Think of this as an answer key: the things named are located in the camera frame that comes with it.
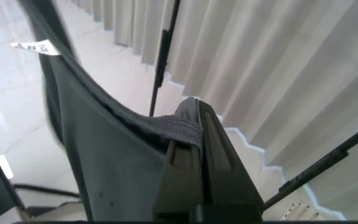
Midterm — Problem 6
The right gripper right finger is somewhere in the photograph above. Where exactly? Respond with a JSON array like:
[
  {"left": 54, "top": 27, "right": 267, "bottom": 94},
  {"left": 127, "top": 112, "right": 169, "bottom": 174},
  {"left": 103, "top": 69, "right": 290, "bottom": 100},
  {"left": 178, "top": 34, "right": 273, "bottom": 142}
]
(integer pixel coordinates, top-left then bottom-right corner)
[{"left": 198, "top": 100, "right": 264, "bottom": 214}]

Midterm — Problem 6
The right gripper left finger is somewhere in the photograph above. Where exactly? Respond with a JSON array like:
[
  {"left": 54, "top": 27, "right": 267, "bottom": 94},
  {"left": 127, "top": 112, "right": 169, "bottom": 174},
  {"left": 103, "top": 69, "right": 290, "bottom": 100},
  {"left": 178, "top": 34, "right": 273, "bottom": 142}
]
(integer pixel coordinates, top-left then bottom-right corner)
[{"left": 153, "top": 139, "right": 204, "bottom": 222}]

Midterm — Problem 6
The dark grey sleeveless top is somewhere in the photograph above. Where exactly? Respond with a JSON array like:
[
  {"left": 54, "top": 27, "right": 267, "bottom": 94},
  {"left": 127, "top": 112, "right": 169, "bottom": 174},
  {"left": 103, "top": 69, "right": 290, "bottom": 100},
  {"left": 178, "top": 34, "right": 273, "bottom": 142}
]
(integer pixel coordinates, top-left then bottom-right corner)
[{"left": 10, "top": 0, "right": 205, "bottom": 222}]

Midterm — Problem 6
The black clothes rack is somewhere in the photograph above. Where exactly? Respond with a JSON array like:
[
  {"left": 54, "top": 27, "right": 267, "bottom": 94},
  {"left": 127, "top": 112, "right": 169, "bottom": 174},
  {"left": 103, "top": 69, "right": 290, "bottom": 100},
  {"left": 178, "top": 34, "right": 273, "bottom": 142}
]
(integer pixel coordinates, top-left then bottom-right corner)
[{"left": 149, "top": 0, "right": 358, "bottom": 213}]

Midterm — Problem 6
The white curtain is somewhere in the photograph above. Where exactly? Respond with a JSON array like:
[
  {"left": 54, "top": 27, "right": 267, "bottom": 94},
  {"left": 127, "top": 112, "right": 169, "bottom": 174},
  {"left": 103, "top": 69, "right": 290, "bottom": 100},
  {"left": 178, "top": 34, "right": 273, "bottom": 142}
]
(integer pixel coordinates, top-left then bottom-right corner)
[{"left": 70, "top": 0, "right": 358, "bottom": 221}]

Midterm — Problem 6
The black cable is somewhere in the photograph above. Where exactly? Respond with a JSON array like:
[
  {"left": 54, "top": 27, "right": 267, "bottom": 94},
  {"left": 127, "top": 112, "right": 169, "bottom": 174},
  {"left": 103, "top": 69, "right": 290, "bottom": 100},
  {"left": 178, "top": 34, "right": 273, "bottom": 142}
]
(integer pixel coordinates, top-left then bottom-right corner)
[{"left": 12, "top": 182, "right": 82, "bottom": 200}]

